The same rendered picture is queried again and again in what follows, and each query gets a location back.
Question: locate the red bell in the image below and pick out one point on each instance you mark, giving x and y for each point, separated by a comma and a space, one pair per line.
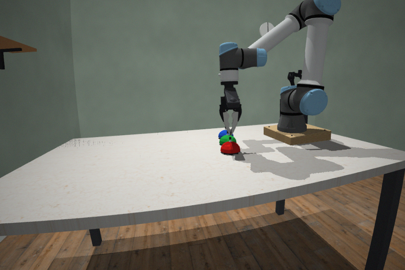
230, 148

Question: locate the green bell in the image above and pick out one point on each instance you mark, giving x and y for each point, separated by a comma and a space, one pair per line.
225, 138

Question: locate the blue dome bell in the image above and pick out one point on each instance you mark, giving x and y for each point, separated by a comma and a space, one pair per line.
222, 133

